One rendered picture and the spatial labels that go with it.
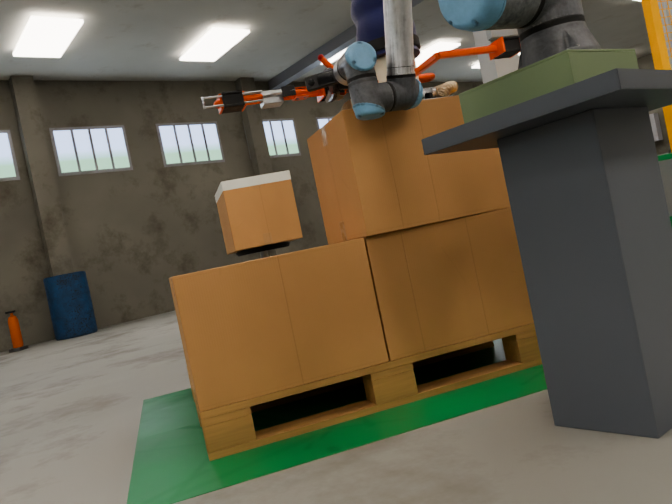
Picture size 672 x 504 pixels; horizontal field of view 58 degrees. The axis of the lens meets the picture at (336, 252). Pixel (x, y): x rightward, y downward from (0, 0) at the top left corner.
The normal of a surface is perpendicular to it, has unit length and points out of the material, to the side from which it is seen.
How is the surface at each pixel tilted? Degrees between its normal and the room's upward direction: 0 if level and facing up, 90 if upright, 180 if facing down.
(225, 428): 90
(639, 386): 90
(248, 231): 90
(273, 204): 90
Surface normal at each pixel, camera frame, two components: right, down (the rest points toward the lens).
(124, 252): 0.60, -0.11
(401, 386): 0.27, -0.04
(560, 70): -0.77, 0.17
